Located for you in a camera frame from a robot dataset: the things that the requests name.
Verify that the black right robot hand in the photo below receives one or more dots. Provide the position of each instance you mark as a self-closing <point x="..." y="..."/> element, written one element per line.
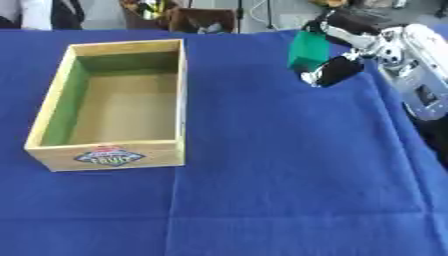
<point x="341" y="69"/>

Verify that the green block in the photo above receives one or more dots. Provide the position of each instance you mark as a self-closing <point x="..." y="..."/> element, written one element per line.
<point x="308" y="50"/>

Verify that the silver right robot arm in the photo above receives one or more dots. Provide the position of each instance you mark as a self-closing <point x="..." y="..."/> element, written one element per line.
<point x="415" y="66"/>

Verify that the tan cardboard box green inside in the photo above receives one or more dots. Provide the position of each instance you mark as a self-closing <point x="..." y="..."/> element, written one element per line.
<point x="116" y="106"/>

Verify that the black tripod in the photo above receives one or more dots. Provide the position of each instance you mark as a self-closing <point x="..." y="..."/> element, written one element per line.
<point x="255" y="13"/>

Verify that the brown chair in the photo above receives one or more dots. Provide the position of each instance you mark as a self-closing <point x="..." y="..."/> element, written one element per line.
<point x="201" y="19"/>

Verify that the person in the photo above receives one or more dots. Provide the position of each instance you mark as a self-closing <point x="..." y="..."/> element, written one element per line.
<point x="39" y="14"/>

